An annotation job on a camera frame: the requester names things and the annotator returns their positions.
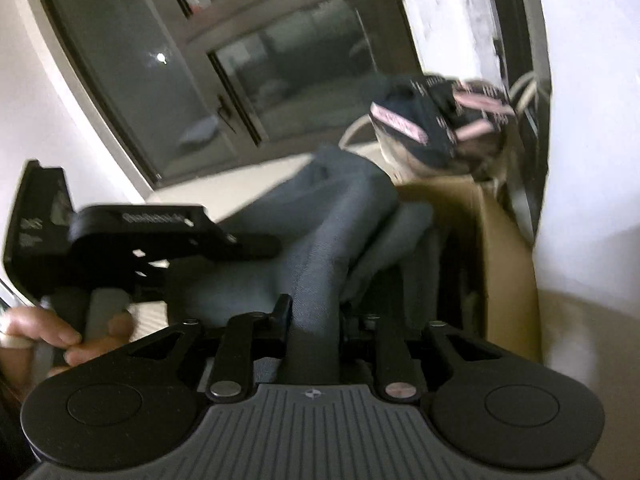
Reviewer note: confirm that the black and pink bag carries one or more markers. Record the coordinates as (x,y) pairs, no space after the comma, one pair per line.
(440,120)

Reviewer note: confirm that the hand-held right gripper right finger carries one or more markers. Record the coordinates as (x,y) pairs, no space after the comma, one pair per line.
(395,355)

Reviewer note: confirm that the cardboard box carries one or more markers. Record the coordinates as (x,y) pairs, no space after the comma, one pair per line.
(505,275)

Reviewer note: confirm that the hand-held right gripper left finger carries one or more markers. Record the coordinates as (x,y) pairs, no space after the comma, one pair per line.
(239,350)

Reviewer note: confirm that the person's left hand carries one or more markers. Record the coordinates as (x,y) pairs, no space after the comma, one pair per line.
(45,335)

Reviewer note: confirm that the grey pants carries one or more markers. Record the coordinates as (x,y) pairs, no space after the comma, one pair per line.
(325,240)

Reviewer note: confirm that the dark framed window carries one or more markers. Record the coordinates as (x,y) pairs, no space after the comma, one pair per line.
(225,60)

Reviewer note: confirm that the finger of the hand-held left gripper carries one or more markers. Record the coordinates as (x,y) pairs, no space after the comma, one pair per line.
(245,247)

